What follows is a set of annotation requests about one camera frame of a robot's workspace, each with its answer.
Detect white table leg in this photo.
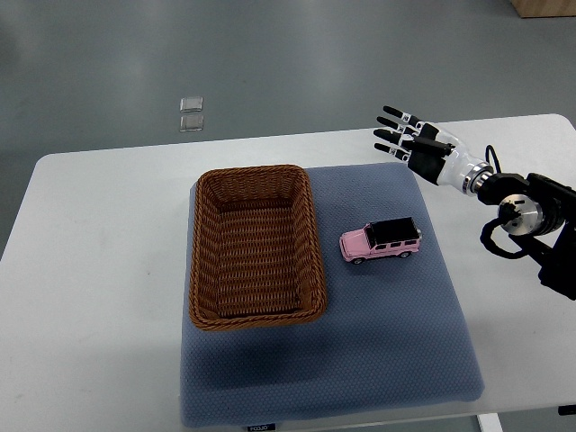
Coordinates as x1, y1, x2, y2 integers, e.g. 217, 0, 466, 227
476, 413, 503, 432

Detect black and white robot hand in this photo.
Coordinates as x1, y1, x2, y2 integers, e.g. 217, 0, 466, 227
373, 105, 499, 195

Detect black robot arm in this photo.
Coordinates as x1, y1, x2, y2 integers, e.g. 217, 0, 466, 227
472, 173, 575, 301

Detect upper clear floor plate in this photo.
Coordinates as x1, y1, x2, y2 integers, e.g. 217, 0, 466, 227
179, 96, 203, 113

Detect blue-grey cloth mat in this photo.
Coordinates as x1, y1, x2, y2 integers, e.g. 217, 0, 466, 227
180, 163, 484, 428

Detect clear floor plate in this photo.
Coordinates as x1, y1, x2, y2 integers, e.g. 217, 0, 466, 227
179, 113, 204, 132
179, 96, 203, 113

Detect brown wicker basket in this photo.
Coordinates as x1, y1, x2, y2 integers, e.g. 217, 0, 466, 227
188, 165, 328, 331

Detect lower clear floor plate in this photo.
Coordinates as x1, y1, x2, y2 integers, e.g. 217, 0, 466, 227
179, 113, 204, 132

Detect pink toy car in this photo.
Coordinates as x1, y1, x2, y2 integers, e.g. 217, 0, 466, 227
339, 218, 422, 265

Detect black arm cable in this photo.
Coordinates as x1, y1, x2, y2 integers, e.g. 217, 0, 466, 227
482, 144, 504, 174

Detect wooden furniture corner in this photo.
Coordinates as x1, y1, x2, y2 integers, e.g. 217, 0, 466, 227
510, 0, 576, 18

